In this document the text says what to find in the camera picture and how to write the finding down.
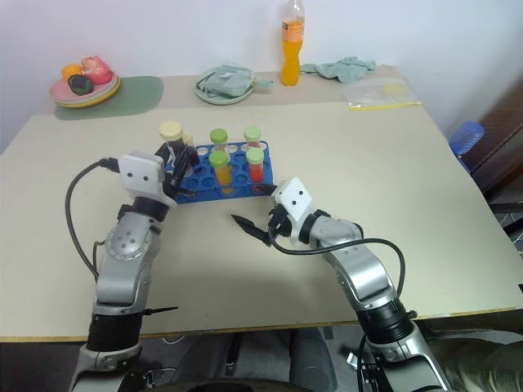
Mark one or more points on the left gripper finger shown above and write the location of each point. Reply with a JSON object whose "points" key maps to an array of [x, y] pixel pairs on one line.
{"points": [[189, 163], [161, 154]]}

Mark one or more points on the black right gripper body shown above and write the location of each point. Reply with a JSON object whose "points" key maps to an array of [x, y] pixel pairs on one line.
{"points": [[280, 228]]}

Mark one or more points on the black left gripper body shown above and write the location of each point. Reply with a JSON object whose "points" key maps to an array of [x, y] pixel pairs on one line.
{"points": [[175, 183]]}

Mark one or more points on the cream-capped dark liquid tube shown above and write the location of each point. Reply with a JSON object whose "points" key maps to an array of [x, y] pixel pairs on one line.
{"points": [[173, 136]]}

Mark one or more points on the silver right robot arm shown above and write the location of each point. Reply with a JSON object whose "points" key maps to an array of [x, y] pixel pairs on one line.
{"points": [[359, 261]]}

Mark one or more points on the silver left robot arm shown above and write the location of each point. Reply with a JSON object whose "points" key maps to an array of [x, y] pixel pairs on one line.
{"points": [[122, 261]]}

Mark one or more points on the small cream-capped test tube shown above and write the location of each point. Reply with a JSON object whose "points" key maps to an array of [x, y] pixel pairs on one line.
{"points": [[189, 138]]}

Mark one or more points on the blue test tube rack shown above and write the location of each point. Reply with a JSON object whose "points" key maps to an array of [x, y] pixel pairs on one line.
{"points": [[204, 185]]}

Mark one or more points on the green-capped clear test tube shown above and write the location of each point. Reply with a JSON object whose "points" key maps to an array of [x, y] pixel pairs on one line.
{"points": [[218, 138]]}

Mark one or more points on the green-capped red liquid tube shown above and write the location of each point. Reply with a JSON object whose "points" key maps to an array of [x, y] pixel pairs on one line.
{"points": [[256, 165]]}

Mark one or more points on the green-capped yellow liquid tube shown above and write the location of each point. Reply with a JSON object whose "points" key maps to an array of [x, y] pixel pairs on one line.
{"points": [[222, 171]]}

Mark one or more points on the green-capped pink liquid tube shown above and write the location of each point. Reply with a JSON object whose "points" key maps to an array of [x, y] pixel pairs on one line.
{"points": [[252, 135]]}

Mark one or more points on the green placemat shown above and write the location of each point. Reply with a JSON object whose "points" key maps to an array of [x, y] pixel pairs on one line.
{"points": [[139, 94]]}

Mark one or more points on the pale green plate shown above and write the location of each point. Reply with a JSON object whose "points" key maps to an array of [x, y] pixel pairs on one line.
{"points": [[222, 98]]}

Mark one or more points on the pale green zip pouch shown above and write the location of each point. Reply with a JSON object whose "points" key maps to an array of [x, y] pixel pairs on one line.
{"points": [[224, 81]]}

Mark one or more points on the stack of pastel plates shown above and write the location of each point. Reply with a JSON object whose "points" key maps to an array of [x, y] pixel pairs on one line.
{"points": [[88, 98]]}

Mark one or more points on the pink red toy fruit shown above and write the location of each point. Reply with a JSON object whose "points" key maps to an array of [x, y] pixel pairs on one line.
{"points": [[97, 69]]}

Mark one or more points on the dark toy fruit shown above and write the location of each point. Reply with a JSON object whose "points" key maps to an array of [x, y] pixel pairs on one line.
{"points": [[80, 84]]}

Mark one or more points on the orange toy fruit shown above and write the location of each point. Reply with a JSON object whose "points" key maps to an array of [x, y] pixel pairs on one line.
{"points": [[71, 71]]}

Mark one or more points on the black zip tie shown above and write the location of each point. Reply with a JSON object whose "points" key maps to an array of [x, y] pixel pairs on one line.
{"points": [[161, 311]]}

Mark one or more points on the orange soda plastic bottle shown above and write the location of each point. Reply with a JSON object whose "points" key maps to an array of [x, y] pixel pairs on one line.
{"points": [[291, 57]]}

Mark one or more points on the green crumpled cloth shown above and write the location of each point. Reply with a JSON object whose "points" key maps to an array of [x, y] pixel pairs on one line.
{"points": [[343, 69]]}

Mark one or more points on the clear zip plastic bag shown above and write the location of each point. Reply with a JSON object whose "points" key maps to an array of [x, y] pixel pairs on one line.
{"points": [[380, 96]]}

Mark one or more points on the blue ribbed water bottle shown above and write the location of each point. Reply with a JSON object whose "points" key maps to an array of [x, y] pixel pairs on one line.
{"points": [[466, 139]]}

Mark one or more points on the dark wooden cabinet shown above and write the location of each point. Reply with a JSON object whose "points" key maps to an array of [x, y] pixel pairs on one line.
{"points": [[502, 143]]}

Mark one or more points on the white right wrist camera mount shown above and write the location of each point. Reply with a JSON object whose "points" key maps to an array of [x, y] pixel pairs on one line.
{"points": [[292, 200]]}

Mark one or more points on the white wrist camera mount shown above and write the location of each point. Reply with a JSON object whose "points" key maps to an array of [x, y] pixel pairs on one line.
{"points": [[292, 200], [141, 173]]}

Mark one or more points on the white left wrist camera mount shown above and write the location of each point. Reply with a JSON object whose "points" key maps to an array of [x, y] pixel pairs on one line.
{"points": [[141, 173]]}

